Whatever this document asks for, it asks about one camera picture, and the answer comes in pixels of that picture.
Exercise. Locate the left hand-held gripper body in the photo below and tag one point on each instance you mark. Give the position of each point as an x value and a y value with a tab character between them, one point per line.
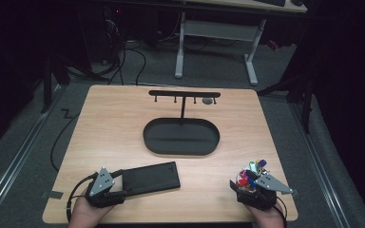
101	185

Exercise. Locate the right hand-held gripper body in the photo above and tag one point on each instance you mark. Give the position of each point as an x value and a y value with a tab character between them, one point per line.
263	196

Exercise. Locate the black key rack with tray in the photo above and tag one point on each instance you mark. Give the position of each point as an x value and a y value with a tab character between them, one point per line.
180	139

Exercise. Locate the person's right hand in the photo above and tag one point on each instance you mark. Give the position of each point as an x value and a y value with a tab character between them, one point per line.
269	218

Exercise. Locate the person's left hand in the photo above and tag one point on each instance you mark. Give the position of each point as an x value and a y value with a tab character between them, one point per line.
85	215

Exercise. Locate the grey tape strip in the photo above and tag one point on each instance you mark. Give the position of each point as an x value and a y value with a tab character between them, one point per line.
52	194

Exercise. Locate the grey round table grommet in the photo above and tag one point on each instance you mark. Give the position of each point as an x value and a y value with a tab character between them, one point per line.
207	101

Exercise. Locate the black metal stand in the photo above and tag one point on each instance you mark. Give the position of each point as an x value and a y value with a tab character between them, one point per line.
52	82
301	95

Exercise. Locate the black computer tower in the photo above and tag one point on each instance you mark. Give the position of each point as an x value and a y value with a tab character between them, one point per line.
112	34

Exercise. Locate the black keyboard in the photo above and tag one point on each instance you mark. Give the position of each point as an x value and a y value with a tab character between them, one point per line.
271	2

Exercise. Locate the black computer mouse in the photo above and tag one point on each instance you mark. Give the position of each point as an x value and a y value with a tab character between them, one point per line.
297	2

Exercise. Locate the metal floor rail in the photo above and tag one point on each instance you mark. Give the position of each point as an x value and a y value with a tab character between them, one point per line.
316	158
15	158

